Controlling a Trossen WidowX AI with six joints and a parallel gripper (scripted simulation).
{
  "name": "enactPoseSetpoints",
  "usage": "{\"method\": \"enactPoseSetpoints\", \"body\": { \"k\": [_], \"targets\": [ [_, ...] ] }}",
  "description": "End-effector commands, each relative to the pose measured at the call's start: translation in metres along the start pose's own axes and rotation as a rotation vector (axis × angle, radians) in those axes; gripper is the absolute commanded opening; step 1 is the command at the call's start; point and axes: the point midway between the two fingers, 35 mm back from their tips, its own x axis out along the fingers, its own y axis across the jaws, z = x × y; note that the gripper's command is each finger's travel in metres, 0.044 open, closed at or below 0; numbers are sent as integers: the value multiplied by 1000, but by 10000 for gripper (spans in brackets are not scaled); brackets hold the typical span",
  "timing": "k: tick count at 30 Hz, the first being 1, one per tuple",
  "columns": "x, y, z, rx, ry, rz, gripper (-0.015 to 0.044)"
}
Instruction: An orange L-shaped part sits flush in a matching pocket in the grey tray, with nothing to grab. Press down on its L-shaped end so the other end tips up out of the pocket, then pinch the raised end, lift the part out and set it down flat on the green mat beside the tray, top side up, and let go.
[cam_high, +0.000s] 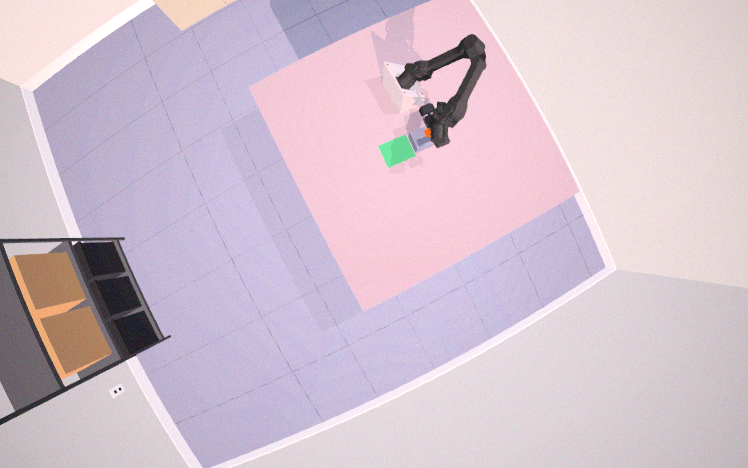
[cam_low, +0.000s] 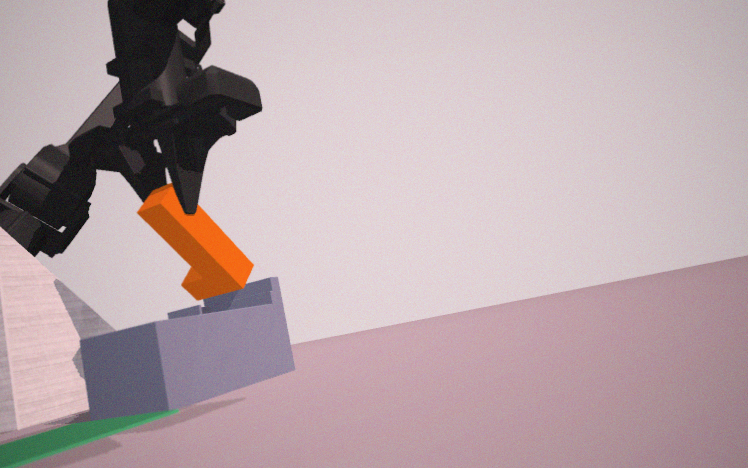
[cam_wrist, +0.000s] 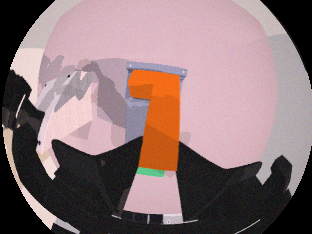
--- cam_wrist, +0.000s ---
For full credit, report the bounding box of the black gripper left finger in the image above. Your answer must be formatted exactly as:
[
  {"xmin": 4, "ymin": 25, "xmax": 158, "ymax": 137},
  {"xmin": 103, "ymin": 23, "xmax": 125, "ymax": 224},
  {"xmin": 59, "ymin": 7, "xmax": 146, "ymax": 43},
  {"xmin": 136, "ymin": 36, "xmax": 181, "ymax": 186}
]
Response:
[{"xmin": 52, "ymin": 136, "xmax": 143, "ymax": 217}]

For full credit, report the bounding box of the orange l-shaped block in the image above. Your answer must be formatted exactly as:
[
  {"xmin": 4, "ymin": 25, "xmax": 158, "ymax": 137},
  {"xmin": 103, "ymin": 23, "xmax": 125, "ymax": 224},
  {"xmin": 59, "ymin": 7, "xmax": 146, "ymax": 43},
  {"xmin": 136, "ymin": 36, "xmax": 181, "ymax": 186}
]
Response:
[{"xmin": 128, "ymin": 70, "xmax": 180, "ymax": 172}]

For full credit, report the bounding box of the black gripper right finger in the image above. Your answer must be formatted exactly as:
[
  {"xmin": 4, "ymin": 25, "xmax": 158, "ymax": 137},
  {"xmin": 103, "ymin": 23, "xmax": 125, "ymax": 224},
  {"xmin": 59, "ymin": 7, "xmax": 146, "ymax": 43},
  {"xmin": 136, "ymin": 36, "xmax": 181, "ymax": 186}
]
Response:
[{"xmin": 176, "ymin": 141, "xmax": 263, "ymax": 222}]

